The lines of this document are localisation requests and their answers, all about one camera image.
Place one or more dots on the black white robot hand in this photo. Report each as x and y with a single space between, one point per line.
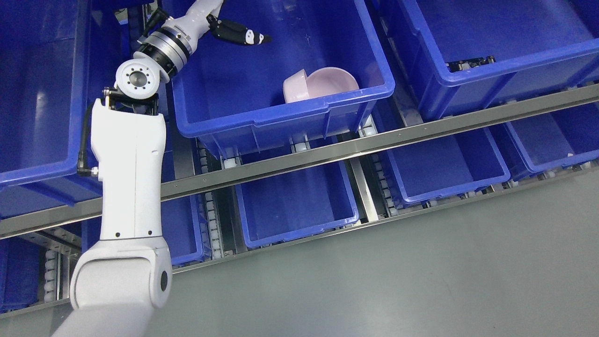
202 17

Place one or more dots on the pink bowl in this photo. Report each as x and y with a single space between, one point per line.
330 81
295 88

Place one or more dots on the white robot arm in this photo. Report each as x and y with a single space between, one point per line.
120 282

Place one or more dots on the blue bin middle shelf centre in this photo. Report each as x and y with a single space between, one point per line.
230 97

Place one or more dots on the blue bin shelf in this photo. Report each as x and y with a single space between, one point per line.
230 97
56 58
540 46

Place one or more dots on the blue bin middle shelf left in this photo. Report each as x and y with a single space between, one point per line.
56 58

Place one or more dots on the metal shelf rack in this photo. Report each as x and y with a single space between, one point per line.
188 168

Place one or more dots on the blue bin middle shelf right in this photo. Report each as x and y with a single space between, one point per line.
540 46

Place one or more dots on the blue bin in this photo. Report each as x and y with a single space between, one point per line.
19 274
296 205
185 229
533 145
443 167

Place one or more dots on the blue bin lower left centre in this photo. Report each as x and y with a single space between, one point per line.
185 229

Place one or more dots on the circuit board in bin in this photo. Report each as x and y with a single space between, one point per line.
467 64

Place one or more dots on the blue bin lower far right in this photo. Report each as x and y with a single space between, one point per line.
533 145

